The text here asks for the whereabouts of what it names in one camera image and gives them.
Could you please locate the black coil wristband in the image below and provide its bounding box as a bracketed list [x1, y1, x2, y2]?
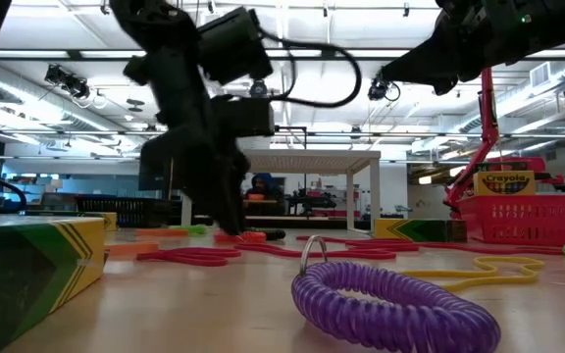
[245, 227, 287, 242]

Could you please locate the black camera on rig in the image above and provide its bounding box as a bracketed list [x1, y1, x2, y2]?
[367, 76, 402, 103]
[248, 79, 269, 98]

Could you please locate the orange coil wristband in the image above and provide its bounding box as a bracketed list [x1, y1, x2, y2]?
[212, 230, 268, 245]

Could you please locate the yellow rubber band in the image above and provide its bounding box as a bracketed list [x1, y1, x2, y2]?
[401, 255, 546, 294]

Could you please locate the orange rubber band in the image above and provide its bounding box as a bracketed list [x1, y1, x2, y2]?
[133, 227, 190, 240]
[104, 240, 161, 260]

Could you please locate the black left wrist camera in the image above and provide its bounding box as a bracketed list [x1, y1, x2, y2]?
[213, 96, 277, 139]

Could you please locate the red desk lamp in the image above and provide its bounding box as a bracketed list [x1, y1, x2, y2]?
[441, 67, 502, 220]

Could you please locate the white perforated shelf riser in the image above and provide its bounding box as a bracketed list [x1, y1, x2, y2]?
[180, 149, 383, 234]

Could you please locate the black mesh basket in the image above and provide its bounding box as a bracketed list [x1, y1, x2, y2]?
[75, 195, 175, 228]

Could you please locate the red machine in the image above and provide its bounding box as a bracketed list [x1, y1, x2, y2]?
[488, 155, 565, 192]

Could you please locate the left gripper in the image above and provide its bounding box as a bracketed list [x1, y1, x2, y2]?
[138, 85, 253, 236]

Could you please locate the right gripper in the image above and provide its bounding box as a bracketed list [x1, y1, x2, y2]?
[379, 0, 514, 95]

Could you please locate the person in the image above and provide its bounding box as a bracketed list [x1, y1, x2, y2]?
[244, 172, 287, 203]

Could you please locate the red plastic basket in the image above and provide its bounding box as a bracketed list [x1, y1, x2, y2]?
[457, 193, 565, 247]

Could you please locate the purple coil wristband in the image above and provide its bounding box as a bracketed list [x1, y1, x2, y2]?
[290, 234, 503, 353]

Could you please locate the black camera cable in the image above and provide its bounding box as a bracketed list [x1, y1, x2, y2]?
[255, 28, 363, 109]

